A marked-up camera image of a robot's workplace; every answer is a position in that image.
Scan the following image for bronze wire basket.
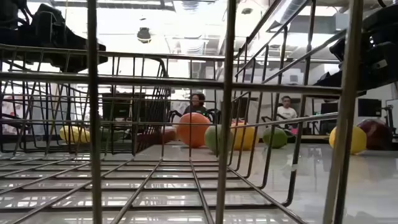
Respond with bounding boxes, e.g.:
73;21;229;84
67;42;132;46
0;0;364;224

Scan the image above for dark monitor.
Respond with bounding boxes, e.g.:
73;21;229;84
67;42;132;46
102;92;133;121

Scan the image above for black monitor on stand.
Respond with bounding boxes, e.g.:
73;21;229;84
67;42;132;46
357;98;382;118

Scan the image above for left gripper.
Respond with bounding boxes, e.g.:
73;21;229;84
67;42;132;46
0;3;108;73

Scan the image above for green cucumber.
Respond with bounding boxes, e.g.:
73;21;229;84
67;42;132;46
99;128;125;142

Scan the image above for floral patterned cloth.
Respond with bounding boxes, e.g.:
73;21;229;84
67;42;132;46
1;96;23;134

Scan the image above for green lime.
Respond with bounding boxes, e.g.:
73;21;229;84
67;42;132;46
262;126;289;149
204;124;234;155

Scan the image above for yellow lemon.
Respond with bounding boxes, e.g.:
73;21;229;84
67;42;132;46
328;124;368;156
58;125;91;144
231;123;261;152

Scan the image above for background wooden table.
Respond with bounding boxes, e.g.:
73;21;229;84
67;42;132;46
289;134;330;144

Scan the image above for black wire basket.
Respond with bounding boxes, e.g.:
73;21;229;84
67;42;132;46
0;55;172;156

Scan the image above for person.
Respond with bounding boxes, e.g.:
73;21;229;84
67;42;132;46
276;95;299;128
183;92;208;115

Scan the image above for round black ceiling fixture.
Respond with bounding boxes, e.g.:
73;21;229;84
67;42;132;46
136;27;152;44

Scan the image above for orange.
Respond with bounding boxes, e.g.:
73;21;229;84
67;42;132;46
176;112;211;149

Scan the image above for white whiteboard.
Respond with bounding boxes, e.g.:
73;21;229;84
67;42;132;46
385;98;398;128

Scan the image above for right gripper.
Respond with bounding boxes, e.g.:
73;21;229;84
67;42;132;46
313;4;398;96

